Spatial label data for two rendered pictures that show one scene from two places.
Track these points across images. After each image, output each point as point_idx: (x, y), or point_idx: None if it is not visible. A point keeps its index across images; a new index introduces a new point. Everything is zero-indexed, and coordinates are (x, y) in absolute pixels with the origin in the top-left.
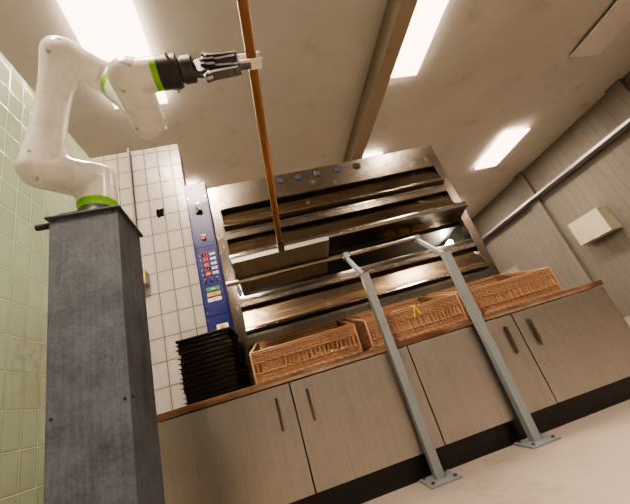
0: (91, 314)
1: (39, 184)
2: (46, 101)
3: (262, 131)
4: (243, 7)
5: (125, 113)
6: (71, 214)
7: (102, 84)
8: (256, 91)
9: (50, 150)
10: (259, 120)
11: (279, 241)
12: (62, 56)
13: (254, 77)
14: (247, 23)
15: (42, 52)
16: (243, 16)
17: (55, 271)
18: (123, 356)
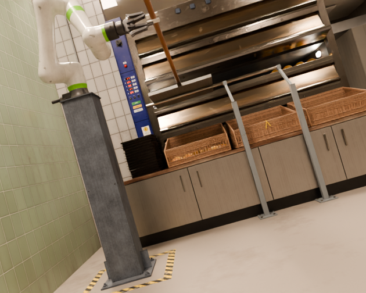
0: (93, 149)
1: (51, 83)
2: (45, 38)
3: (161, 41)
4: (147, 4)
5: None
6: (71, 99)
7: (68, 17)
8: (157, 28)
9: (53, 65)
10: (160, 38)
11: (178, 82)
12: (47, 9)
13: (155, 24)
14: (150, 9)
15: (36, 8)
16: (147, 7)
17: (72, 129)
18: (110, 167)
